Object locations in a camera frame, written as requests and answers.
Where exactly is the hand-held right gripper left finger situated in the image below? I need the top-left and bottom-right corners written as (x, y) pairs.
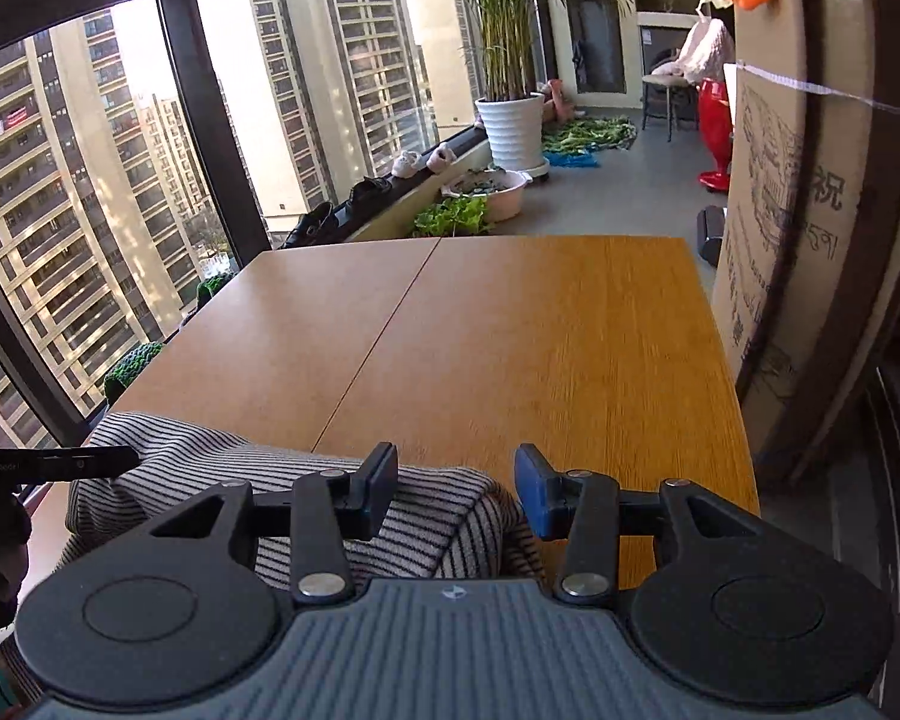
top-left (148, 441), bottom-right (400, 607)

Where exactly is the black framed cabinet door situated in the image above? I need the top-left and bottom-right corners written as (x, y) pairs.
top-left (568, 0), bottom-right (629, 95)

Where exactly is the pink plastic basin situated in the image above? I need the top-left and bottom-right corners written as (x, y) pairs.
top-left (441, 169), bottom-right (533, 223)

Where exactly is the pile of green vegetables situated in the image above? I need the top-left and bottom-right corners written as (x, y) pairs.
top-left (541, 116), bottom-right (638, 155)

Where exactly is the dark metal chair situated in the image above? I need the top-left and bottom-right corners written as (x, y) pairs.
top-left (641, 52), bottom-right (703, 143)

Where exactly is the grey striped knit garment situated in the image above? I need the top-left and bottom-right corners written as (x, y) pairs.
top-left (60, 411), bottom-right (548, 593)

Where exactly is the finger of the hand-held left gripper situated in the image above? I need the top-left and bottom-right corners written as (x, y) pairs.
top-left (16, 446), bottom-right (140, 482)

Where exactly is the potted palm in white pot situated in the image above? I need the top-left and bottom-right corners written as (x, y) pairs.
top-left (409, 0), bottom-right (635, 181)

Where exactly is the red goblet-shaped vase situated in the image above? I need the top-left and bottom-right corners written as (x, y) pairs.
top-left (699, 77), bottom-right (736, 193)

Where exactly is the green knitted shoe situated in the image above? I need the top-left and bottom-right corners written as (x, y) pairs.
top-left (195, 277), bottom-right (236, 309)
top-left (103, 341), bottom-right (165, 403)

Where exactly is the black box-shaped object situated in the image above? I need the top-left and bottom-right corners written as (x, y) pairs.
top-left (696, 206), bottom-right (727, 268)

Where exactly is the bunch of green lettuce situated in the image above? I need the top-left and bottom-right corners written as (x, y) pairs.
top-left (412, 195), bottom-right (493, 238)

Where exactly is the black window frame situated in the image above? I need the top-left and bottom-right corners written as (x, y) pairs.
top-left (0, 0), bottom-right (272, 451)

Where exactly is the pink plush toy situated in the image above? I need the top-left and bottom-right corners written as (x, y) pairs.
top-left (544, 79), bottom-right (575, 122)

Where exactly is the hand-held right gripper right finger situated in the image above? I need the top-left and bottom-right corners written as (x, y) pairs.
top-left (514, 442), bottom-right (766, 607)

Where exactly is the large printed cardboard box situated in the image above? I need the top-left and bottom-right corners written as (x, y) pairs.
top-left (709, 0), bottom-right (900, 481)

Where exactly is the black leather shoe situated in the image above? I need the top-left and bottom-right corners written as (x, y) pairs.
top-left (281, 202), bottom-right (343, 249)
top-left (341, 176), bottom-right (395, 215)

